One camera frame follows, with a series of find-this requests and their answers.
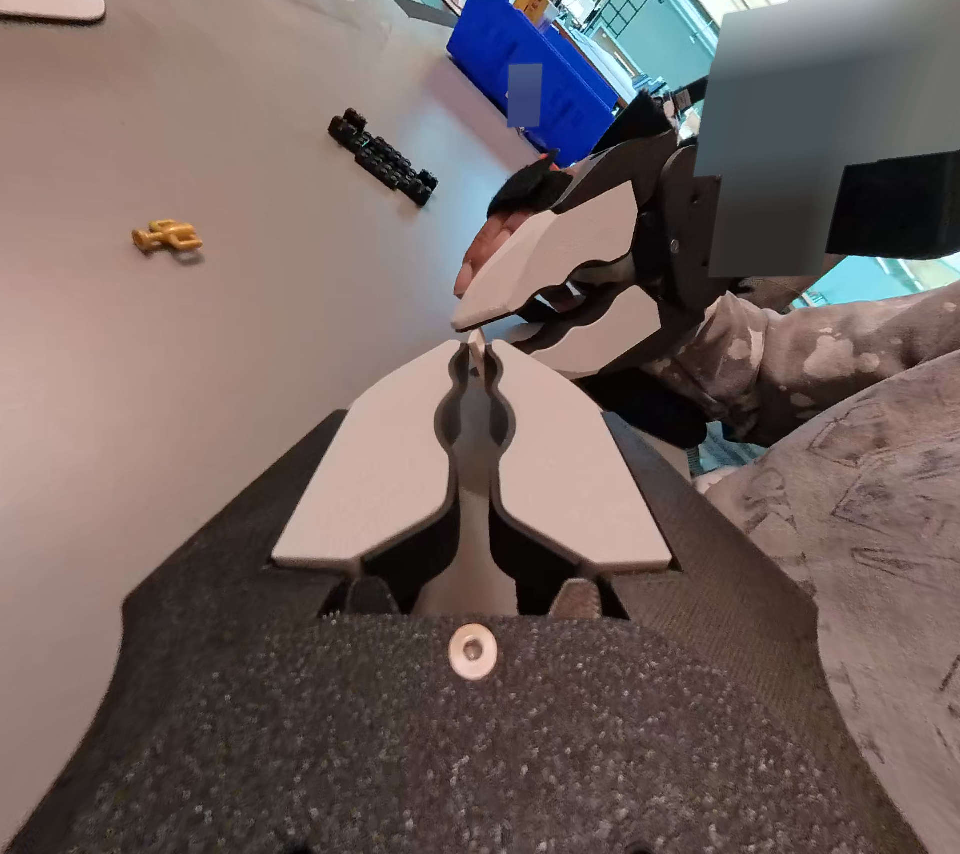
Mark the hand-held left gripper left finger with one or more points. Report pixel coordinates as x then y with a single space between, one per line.
368 494

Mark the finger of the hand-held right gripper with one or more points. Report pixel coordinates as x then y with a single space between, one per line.
548 254
615 329

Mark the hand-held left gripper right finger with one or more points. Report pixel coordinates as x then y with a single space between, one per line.
585 494

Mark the small white lego piece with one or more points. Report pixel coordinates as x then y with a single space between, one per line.
476 349

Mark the black lego chassis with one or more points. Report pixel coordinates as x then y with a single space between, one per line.
383 160

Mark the small gold lego piece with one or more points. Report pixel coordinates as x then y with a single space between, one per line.
168 238

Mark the person's right hand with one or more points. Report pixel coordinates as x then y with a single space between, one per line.
495 247

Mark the blue plastic bin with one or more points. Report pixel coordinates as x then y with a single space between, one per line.
593 82
488 59

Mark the person's grey sweatshirt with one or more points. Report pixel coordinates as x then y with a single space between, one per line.
870 614

